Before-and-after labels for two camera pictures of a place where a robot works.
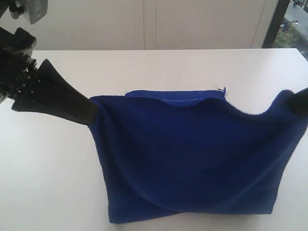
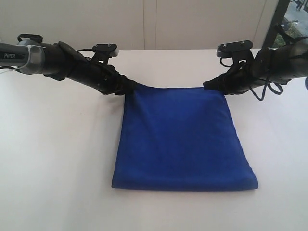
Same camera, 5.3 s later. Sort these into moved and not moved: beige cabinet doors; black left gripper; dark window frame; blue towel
Moved: black left gripper; blue towel
Not moved: dark window frame; beige cabinet doors
